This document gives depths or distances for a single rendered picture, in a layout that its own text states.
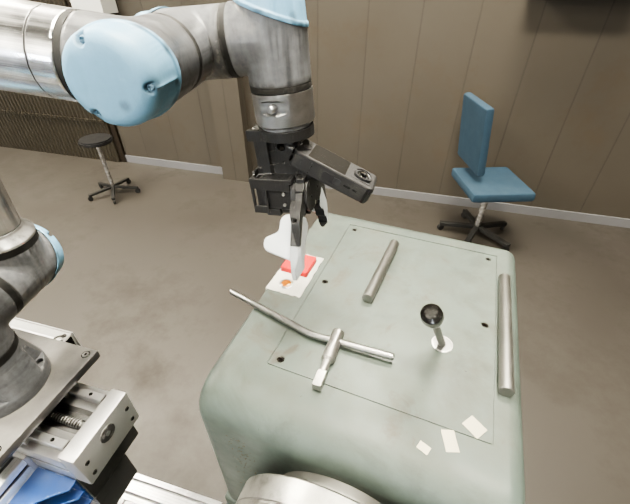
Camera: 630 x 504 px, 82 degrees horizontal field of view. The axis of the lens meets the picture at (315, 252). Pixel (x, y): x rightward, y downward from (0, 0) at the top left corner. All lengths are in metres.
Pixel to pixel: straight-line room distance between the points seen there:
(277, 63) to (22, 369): 0.67
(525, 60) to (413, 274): 2.75
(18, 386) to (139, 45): 0.65
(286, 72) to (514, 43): 2.99
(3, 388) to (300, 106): 0.67
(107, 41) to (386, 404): 0.54
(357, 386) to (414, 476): 0.14
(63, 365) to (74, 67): 0.64
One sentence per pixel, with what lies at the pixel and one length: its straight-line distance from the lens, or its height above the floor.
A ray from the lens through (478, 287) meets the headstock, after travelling 0.82.
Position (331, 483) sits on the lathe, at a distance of 0.62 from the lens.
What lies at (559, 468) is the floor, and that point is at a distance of 2.19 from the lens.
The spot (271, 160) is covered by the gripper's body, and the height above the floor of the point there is 1.56.
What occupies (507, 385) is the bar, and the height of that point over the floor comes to 1.28.
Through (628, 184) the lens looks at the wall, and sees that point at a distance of 3.97.
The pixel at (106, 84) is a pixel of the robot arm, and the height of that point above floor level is 1.70.
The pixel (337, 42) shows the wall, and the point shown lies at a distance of 3.41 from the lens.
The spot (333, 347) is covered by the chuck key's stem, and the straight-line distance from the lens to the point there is 0.62.
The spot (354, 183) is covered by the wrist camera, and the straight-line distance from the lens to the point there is 0.48.
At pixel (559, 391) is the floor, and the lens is 2.44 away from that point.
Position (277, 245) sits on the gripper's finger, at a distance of 0.51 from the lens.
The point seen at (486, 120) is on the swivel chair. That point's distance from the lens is 2.82.
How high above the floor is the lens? 1.77
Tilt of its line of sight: 38 degrees down
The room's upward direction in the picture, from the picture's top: straight up
